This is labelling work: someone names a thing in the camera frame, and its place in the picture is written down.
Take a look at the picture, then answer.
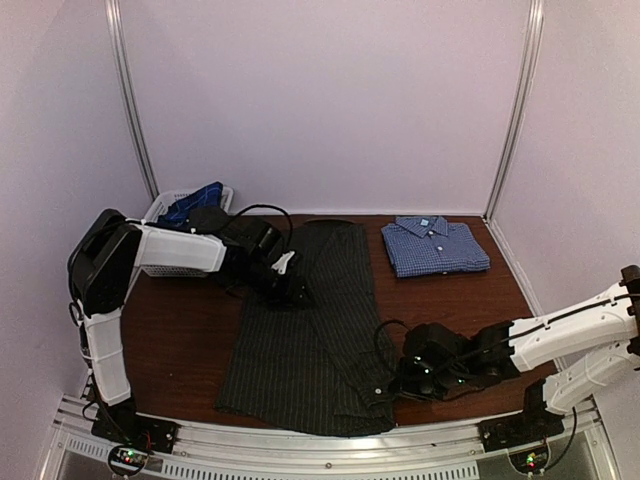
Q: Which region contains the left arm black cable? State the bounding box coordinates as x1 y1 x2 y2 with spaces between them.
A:
224 202 294 251

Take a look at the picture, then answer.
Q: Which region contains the light blue checked folded shirt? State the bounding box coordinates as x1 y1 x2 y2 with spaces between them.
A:
381 216 491 279

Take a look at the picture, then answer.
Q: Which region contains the left round controller board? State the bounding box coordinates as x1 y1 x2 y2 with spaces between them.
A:
107 445 151 477

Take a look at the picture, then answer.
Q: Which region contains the left aluminium frame post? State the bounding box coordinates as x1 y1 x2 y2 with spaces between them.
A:
104 0 160 201

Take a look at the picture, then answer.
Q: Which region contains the black pinstriped long sleeve shirt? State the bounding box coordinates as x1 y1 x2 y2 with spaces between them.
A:
214 220 396 437

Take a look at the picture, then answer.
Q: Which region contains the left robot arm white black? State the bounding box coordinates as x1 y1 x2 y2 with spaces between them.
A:
67 207 313 444

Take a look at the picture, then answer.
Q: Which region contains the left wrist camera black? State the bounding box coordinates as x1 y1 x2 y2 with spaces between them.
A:
237 217 301 276

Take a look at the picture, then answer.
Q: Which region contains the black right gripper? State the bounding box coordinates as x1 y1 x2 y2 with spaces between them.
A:
388 358 467 403

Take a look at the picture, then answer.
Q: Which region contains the round controller board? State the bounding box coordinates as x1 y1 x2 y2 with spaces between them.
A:
509 445 550 476
107 445 151 477

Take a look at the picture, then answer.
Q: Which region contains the white plastic laundry basket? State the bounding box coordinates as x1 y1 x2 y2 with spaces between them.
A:
136 185 234 278

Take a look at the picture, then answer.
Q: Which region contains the dark blue plaid shirt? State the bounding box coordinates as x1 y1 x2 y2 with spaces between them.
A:
157 182 224 227

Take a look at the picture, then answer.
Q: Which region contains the right round controller board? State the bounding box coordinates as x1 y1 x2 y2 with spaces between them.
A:
509 445 550 476

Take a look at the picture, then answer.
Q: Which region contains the aluminium frame post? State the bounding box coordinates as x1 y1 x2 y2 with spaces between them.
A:
483 0 545 224
104 0 160 201

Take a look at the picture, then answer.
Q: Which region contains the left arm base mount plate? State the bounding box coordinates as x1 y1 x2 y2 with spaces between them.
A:
91 412 179 454

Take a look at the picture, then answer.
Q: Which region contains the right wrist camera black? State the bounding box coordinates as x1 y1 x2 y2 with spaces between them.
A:
402 323 469 371

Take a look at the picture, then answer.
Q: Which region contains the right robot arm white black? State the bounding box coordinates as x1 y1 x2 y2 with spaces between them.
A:
389 265 639 442

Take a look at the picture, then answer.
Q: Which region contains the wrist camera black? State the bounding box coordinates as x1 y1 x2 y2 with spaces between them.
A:
237 217 301 276
402 323 469 371

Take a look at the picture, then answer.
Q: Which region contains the right aluminium frame post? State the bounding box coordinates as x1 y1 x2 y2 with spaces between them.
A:
483 0 545 224

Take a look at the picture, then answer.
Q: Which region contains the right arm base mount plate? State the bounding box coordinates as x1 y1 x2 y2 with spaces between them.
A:
478 412 565 452

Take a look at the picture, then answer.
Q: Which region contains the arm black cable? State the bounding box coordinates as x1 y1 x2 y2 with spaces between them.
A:
372 319 416 381
224 202 294 251

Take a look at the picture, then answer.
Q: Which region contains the aluminium front rail base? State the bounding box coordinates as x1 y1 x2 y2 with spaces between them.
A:
37 389 616 480

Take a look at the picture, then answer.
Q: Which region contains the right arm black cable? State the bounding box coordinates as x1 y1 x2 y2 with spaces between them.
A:
372 319 416 381

